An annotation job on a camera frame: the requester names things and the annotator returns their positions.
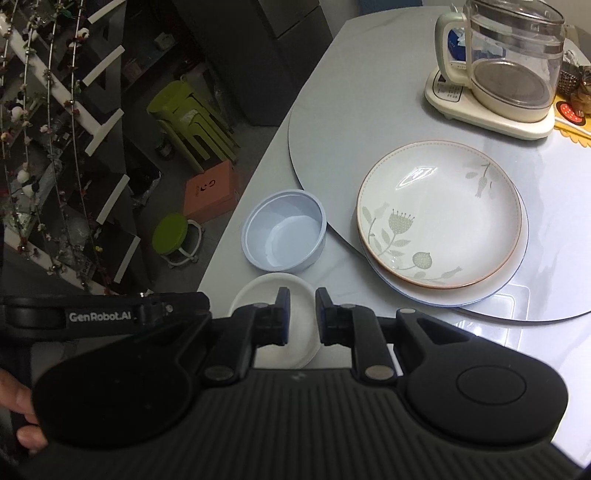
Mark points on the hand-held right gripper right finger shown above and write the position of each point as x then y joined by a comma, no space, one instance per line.
322,318

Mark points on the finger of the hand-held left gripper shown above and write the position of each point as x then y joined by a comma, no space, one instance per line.
184,307

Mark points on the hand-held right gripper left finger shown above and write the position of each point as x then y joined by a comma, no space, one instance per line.
283,318

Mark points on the white bowl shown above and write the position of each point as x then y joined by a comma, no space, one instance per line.
302,323

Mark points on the light blue plastic bowl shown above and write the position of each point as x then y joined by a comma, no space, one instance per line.
286,235
311,258

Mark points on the pink flower white plate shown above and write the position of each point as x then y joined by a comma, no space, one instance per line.
461,297

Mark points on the leaf pattern cream plate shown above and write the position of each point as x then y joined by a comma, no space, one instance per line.
438,217

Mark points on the person's left hand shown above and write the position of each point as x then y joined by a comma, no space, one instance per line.
21,397

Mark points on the green round stool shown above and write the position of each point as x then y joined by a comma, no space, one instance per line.
170,235

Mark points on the orange cardboard box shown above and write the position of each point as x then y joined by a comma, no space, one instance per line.
210,191

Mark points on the grey round turntable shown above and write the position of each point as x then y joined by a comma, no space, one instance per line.
332,138

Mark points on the stack of green stools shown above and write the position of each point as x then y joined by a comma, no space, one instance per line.
194,120

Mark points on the cream kettle base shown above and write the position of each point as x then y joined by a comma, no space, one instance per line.
489,120

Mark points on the blue tissue box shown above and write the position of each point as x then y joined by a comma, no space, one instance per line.
457,44

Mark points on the yellow and red mat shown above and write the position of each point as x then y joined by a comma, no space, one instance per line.
572,124

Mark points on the glass electric kettle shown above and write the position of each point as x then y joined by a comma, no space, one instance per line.
512,60

